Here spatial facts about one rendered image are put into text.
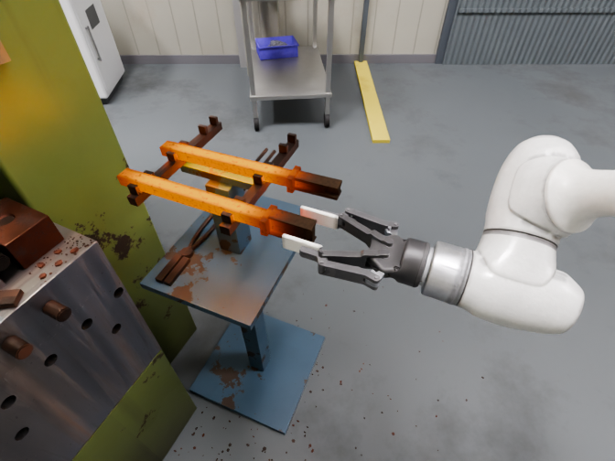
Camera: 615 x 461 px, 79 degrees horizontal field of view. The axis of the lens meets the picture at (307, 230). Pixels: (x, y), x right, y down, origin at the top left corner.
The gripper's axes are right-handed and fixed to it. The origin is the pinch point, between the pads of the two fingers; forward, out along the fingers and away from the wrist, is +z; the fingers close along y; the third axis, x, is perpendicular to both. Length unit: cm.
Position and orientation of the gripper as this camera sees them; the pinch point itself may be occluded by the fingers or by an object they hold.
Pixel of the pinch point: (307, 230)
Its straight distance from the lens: 64.4
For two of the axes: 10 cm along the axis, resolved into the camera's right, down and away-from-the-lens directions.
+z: -9.2, -2.8, 2.7
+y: 3.9, -6.6, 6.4
